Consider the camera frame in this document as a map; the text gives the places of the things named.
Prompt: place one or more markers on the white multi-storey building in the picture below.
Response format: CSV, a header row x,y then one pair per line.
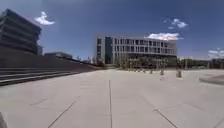
x,y
133,46

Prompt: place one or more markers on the row of slender trees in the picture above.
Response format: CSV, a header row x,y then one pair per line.
x,y
146,62

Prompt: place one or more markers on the pale concrete slab pavement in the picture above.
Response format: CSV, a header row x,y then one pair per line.
x,y
130,100

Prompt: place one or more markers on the low flat building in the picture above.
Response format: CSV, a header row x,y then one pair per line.
x,y
59,55

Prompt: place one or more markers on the row of bollards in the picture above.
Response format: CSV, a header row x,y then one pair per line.
x,y
179,73

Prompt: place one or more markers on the grey concrete steps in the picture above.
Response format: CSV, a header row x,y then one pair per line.
x,y
26,76

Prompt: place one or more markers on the distant row of trees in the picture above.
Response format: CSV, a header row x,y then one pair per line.
x,y
203,63

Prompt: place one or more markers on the dark glass building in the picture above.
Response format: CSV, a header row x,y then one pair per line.
x,y
18,33

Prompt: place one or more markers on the low raised concrete edge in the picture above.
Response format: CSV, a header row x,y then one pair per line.
x,y
215,79

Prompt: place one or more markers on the dark retaining wall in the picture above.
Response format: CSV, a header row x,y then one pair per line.
x,y
33,60

